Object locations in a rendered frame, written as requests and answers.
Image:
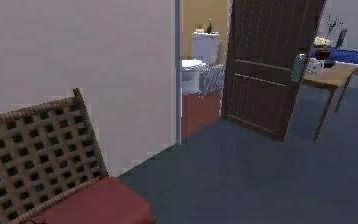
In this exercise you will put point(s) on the wicker chair with red cushion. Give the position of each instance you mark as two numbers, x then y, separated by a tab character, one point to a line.
40	156

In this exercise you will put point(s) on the small yellow object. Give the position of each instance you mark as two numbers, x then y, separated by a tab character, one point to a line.
199	29

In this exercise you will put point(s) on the dark brown room door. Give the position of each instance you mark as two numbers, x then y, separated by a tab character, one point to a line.
267	66

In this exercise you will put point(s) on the clear glass object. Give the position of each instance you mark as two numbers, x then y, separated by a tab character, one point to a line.
315	65

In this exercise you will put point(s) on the dark green bottle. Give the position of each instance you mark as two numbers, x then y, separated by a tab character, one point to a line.
209	27

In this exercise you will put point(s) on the white toilet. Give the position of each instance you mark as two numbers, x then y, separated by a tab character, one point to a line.
200	56

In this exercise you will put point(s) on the light wooden table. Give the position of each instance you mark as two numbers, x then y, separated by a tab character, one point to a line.
330	78

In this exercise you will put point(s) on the dark red flower pot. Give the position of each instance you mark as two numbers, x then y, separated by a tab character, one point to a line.
322	50

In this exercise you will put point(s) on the blue bed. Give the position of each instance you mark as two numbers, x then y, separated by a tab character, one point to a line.
350	56

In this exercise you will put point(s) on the dark blue upright object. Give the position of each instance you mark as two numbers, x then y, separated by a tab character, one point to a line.
341	38

